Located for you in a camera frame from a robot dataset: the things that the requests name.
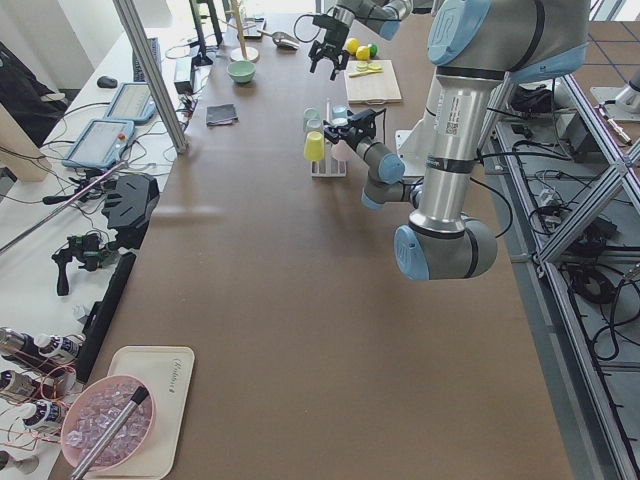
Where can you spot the aluminium frame post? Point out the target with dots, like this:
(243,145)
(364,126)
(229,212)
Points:
(133,27)

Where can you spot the black steel thermos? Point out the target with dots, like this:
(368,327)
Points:
(14,343)

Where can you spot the metal scoop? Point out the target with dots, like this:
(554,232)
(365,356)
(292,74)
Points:
(282,40)

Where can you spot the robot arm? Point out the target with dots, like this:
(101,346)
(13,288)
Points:
(474,46)
(381,17)

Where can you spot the green bowl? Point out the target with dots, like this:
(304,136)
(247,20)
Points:
(241,71)

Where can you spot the grey cup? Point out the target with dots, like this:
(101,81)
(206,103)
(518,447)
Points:
(314,125)

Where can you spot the wooden mug tree stand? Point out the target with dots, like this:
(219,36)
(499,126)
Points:
(244,51)

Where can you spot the white wire cup rack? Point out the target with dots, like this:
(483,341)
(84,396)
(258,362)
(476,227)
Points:
(328,167)

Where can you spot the tea bottle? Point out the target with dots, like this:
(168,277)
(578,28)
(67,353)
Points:
(42,416)
(60,349)

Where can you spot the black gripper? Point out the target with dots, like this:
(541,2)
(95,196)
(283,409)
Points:
(334,36)
(351,136)

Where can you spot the grey cloth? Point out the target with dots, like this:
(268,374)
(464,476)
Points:
(224,114)

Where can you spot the cream white cup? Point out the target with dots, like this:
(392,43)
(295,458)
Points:
(341,122)

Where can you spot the yellow lemon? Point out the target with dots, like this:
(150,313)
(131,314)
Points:
(363,53)
(351,45)

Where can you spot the green cup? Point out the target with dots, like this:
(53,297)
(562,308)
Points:
(309,114)

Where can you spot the beige tray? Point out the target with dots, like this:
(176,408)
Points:
(166,372)

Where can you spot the wooden cutting board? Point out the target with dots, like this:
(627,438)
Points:
(373,89)

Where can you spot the light blue cup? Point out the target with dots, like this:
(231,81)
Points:
(339,113)

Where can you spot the pink bowl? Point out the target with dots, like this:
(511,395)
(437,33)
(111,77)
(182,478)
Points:
(95,410)

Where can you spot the yellow cup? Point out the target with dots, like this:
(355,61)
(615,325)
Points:
(314,149)

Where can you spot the teach pendant tablet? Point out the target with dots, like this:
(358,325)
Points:
(101,144)
(132,101)

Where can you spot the yellow plastic knife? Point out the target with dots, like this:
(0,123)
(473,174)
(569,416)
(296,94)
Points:
(360,73)

